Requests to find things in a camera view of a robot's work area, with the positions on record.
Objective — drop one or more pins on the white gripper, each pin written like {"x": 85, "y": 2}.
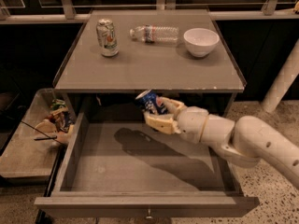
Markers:
{"x": 192, "y": 122}

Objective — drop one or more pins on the blue pepsi can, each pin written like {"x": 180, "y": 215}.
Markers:
{"x": 149, "y": 101}

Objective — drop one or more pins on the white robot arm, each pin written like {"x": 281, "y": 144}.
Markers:
{"x": 244, "y": 142}

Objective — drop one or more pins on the grey cabinet with top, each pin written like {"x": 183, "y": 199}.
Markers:
{"x": 139, "y": 66}

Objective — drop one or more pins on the open grey top drawer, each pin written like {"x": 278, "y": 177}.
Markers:
{"x": 122, "y": 169}

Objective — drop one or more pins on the metal drawer knob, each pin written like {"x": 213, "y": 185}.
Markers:
{"x": 148, "y": 215}

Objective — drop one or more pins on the green white soda can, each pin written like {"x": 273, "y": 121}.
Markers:
{"x": 106, "y": 36}

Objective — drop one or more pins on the white ceramic bowl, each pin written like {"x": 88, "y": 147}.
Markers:
{"x": 200, "y": 42}

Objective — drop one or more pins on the clear plastic water bottle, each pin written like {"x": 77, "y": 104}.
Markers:
{"x": 155, "y": 34}

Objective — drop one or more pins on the snack bags pile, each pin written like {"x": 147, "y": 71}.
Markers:
{"x": 59, "y": 115}

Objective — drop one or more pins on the black stick in bin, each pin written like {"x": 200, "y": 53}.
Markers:
{"x": 44, "y": 130}

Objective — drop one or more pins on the white diagonal pole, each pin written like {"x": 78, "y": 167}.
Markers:
{"x": 286, "y": 76}

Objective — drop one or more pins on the grey plastic bin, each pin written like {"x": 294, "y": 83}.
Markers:
{"x": 24, "y": 157}

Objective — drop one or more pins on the metal window railing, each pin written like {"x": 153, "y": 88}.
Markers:
{"x": 53, "y": 11}

